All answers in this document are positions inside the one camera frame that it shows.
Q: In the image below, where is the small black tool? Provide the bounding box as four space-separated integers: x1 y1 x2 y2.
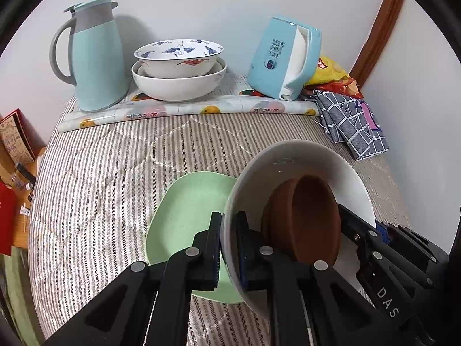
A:
14 162 37 190

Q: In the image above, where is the light blue thermos jug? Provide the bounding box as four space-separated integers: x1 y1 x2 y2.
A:
50 0 131 112

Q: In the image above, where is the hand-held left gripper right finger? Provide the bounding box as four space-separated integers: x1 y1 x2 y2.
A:
235 211 407 346

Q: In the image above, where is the wooden bedside table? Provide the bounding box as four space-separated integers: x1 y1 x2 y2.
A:
0 144 47 249

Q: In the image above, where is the wooden door frame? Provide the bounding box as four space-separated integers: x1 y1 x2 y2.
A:
349 0 406 87

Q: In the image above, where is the blue and red painted bowl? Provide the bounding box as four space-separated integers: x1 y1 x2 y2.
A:
134 38 224 78

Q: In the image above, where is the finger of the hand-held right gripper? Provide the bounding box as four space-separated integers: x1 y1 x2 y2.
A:
338 204 382 260
375 223 407 256

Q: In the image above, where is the pale green blanket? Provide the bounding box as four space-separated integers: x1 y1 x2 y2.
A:
0 247 40 346

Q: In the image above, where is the white bowl grey floral print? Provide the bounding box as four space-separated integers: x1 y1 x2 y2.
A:
220 140 377 321

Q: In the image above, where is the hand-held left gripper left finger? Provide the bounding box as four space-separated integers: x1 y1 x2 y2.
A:
43 211 223 346

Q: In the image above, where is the large white bowl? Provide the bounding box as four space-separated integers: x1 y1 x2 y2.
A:
131 57 227 102

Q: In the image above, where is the fruit print plastic table cover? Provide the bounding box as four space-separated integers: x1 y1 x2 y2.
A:
57 74 321 133

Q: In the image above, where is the green square plate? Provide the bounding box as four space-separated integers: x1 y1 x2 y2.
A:
145 171 245 304

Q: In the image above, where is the light blue electric kettle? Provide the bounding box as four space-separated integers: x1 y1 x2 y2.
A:
247 16 322 101

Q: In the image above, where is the brown bowl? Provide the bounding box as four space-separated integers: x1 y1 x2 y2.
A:
262 175 342 269

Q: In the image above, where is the red box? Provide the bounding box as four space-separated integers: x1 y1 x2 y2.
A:
0 182 18 256

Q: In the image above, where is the grey checked cloth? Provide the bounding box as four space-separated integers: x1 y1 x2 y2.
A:
313 89 390 161

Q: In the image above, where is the yellow chip bag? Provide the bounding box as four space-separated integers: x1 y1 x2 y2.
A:
305 56 350 87

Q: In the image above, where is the brown patterned box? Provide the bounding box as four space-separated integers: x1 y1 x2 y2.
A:
0 109 46 163

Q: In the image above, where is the small white nested bowl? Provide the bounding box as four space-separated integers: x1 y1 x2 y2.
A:
138 58 224 79

